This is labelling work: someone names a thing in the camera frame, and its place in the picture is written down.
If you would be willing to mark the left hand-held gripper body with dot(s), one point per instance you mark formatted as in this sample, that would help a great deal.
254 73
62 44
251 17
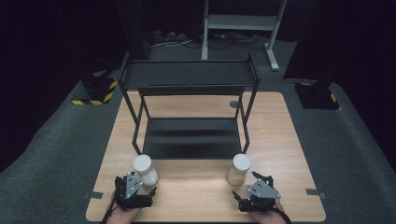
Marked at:
133 186

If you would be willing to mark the grey metal stand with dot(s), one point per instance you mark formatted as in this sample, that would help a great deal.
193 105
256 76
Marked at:
241 22

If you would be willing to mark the black base with striped tape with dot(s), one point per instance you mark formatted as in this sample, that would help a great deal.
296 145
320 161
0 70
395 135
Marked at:
98 90
317 96

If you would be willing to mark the grey round table grommet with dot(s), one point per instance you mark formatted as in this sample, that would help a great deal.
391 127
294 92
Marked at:
233 104

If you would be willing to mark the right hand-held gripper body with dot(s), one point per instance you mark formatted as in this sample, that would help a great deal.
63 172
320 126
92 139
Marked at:
263 190

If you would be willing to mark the black metal shelf rack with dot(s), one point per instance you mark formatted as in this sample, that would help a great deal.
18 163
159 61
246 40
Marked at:
191 140

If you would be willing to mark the jar with white contents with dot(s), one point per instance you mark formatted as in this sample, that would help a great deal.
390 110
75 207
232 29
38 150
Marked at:
144 169

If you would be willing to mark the power strip with plugs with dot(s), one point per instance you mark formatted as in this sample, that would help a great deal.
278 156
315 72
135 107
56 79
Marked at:
169 39

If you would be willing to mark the person's left hand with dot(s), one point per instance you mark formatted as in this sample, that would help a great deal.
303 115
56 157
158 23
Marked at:
123 215

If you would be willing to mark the person's right hand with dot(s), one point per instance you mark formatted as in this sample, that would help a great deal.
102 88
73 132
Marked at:
264 217

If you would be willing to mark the jar with tan contents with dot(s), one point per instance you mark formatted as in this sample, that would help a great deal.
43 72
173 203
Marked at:
239 169

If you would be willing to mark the grey tape piece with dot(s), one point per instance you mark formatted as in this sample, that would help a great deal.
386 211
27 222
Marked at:
315 193
93 195

